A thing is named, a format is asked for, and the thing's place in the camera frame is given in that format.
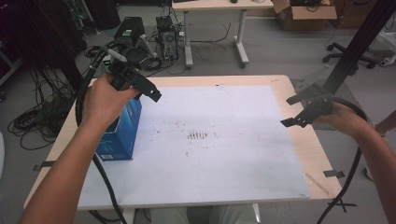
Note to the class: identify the person's left hand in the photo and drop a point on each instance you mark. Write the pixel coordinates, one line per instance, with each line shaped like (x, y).
(102, 102)

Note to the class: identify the open cardboard box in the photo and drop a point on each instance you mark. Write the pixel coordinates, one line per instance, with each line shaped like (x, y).
(305, 18)

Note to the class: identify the black office chair base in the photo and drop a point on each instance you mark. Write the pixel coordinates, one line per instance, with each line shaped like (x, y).
(339, 51)

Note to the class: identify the person's grey trousers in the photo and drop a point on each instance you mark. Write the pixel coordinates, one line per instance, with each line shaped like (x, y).
(168, 216)

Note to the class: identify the computer tower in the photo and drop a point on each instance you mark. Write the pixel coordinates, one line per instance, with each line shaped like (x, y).
(169, 43)

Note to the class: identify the person's right hand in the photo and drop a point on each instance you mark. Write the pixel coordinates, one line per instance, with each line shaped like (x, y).
(345, 119)

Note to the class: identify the wooden desk in background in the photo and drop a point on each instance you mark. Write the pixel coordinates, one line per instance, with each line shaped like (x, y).
(218, 4)

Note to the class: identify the black metal stand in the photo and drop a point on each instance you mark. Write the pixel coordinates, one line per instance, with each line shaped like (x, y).
(361, 40)

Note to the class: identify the dark curtain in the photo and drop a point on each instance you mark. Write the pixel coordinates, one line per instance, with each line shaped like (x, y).
(37, 34)

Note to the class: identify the black tape strip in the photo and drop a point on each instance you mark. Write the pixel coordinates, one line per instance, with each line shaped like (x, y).
(333, 173)
(45, 165)

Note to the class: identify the white paper sheet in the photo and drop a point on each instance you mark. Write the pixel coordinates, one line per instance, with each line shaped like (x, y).
(218, 161)

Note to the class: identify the black device with green label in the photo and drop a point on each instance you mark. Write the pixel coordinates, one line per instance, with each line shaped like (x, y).
(130, 29)

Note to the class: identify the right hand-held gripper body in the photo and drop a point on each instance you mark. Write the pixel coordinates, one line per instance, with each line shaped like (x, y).
(317, 109)

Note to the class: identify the blue cardboard box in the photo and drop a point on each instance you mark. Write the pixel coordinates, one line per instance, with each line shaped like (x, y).
(124, 137)

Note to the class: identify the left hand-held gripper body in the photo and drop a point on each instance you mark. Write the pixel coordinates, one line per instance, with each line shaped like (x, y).
(126, 74)

